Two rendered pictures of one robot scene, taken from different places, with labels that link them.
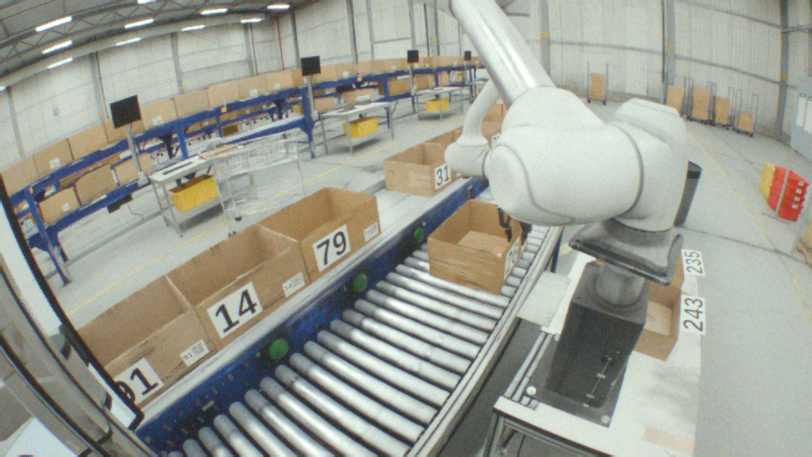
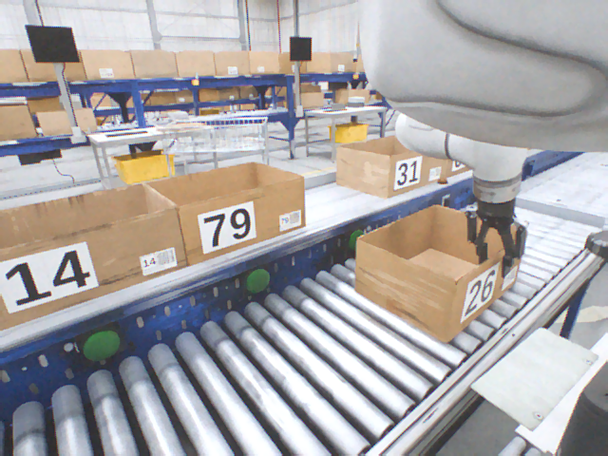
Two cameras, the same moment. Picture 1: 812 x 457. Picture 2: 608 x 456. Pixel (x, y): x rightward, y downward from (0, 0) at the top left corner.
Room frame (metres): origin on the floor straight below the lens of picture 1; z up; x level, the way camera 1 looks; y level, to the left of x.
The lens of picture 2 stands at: (0.21, -0.16, 1.33)
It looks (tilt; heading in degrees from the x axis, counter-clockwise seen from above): 24 degrees down; 15
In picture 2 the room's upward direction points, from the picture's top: 2 degrees counter-clockwise
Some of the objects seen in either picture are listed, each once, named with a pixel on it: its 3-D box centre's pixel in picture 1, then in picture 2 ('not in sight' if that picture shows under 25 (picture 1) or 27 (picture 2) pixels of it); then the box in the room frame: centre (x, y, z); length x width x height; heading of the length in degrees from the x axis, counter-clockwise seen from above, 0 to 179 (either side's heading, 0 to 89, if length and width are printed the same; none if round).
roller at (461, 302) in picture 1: (441, 296); (362, 323); (0.96, -0.11, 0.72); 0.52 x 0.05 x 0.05; 53
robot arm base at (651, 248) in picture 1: (637, 222); not in sight; (0.49, -0.47, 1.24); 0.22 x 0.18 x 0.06; 128
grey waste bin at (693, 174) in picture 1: (676, 190); not in sight; (2.57, -3.04, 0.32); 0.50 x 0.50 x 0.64
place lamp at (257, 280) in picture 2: (361, 283); (258, 281); (0.97, 0.18, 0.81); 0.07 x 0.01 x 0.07; 143
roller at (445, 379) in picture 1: (389, 353); (256, 388); (0.70, 0.09, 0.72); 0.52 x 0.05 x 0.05; 53
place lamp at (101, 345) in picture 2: (278, 349); (102, 346); (0.66, 0.42, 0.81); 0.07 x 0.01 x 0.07; 143
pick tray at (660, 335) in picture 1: (627, 306); not in sight; (0.67, -0.72, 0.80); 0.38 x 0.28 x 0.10; 47
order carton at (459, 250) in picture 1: (482, 241); (440, 261); (1.14, -0.30, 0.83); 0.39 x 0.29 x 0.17; 144
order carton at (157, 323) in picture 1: (140, 344); not in sight; (0.51, 0.81, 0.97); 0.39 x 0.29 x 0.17; 143
